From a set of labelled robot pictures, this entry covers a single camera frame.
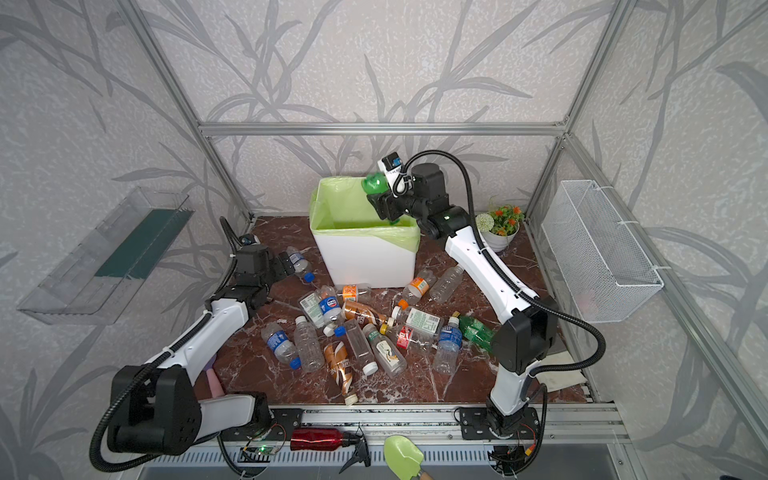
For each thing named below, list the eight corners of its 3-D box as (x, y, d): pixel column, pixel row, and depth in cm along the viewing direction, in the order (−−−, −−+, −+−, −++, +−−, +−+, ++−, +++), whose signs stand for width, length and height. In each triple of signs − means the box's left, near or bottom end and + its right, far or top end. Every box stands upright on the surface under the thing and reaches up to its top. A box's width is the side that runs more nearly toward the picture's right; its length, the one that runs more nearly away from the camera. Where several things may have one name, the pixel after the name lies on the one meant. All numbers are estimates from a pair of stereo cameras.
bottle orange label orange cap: (394, 305, 97) (393, 297, 93) (424, 274, 105) (424, 266, 101) (407, 315, 95) (407, 307, 91) (436, 283, 103) (438, 275, 99)
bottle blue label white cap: (433, 372, 84) (435, 365, 79) (442, 320, 94) (444, 311, 89) (455, 377, 83) (458, 371, 78) (462, 325, 93) (465, 316, 88)
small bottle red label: (395, 347, 86) (394, 341, 83) (401, 330, 90) (401, 324, 86) (407, 351, 86) (408, 346, 82) (413, 335, 89) (414, 329, 85)
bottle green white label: (389, 322, 91) (388, 319, 90) (395, 305, 95) (395, 302, 93) (439, 339, 88) (440, 336, 86) (444, 321, 92) (445, 318, 90)
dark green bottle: (453, 328, 92) (455, 322, 88) (463, 315, 94) (465, 309, 91) (488, 354, 87) (492, 349, 83) (498, 340, 89) (501, 334, 86)
